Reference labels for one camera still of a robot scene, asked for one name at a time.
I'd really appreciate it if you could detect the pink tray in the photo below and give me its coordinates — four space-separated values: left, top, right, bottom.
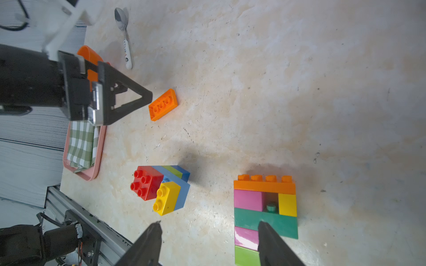
63 121 107 181

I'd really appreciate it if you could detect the lime green lego brick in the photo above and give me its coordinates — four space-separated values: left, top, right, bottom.
235 246 261 266

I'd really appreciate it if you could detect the yellow notched lego brick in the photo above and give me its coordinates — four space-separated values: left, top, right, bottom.
278 194 297 217

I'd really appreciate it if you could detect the red lego brick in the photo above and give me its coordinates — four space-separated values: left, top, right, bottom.
130 166 164 201

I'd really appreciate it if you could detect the green checkered cloth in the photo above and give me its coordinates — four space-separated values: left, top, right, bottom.
67 121 99 172

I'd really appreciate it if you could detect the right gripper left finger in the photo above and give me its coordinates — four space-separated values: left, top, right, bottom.
115 221 163 266

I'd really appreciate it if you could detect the magenta lego brick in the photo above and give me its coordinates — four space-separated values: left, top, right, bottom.
235 227 259 251

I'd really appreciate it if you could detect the pink lego brick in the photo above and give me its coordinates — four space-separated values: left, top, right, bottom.
234 190 266 212

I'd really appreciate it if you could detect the small blue lego brick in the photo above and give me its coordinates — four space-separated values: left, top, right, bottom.
172 165 190 182

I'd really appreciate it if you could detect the dark green lego brick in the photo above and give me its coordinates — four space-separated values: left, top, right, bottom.
234 207 298 239

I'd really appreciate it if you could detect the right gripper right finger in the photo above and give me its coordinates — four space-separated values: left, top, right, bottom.
258 222 305 266

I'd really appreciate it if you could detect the long blue lego brick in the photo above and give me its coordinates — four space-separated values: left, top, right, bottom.
153 166 190 211

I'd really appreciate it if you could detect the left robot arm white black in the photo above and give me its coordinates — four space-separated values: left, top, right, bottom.
1 45 153 266

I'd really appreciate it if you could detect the metal spoon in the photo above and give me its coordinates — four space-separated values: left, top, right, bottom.
114 8 133 70

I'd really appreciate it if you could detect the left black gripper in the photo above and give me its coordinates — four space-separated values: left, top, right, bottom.
58 51 153 126

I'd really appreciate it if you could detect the orange long lego brick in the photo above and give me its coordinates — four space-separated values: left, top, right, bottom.
149 89 179 121

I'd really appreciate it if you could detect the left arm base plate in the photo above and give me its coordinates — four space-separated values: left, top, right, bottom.
65 210 102 266

